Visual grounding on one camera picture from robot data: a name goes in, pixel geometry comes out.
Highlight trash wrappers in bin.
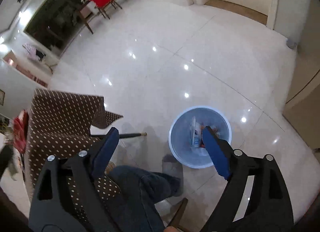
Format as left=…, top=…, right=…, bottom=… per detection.
left=190, top=116, right=208, bottom=157

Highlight red snack bag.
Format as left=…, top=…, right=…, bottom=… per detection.
left=13, top=110, right=29, bottom=154

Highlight coat stand with clothes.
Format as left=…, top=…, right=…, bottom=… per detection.
left=22, top=43, right=57, bottom=74

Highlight light blue trash bin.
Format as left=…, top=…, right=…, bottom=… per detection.
left=169, top=106, right=232, bottom=169

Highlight brown polka dot tablecloth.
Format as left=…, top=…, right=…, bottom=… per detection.
left=24, top=88, right=124, bottom=222

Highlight person's jeans leg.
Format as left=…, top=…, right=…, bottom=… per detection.
left=107, top=155, right=183, bottom=231

